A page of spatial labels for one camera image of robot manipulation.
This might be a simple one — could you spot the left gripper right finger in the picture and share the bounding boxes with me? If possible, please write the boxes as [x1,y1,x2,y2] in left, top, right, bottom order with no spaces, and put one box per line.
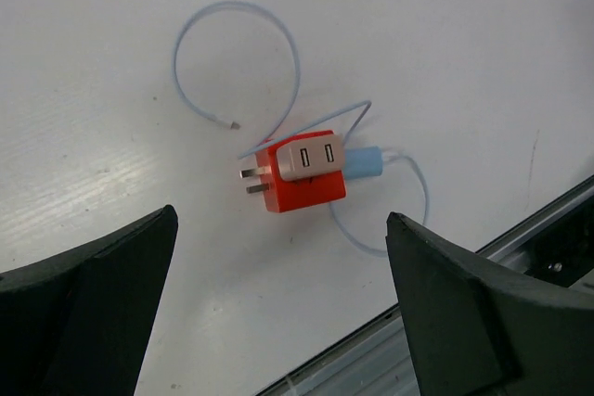
[386,212,593,395]

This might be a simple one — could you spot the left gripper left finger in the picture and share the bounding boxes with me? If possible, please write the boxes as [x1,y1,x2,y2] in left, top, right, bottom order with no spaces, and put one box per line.
[1,205,178,395]

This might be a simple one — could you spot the light blue plug charger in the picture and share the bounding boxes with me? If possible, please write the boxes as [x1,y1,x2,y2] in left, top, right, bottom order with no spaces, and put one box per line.
[342,146,383,181]

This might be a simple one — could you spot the red cube socket adapter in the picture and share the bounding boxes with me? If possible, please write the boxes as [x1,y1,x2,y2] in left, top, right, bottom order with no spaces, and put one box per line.
[239,130,346,213]

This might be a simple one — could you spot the pink plug charger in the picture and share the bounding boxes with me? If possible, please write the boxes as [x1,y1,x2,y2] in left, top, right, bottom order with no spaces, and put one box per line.
[276,134,345,182]

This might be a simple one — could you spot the aluminium front rail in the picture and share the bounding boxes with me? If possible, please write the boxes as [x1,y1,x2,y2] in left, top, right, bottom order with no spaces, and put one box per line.
[265,180,593,395]

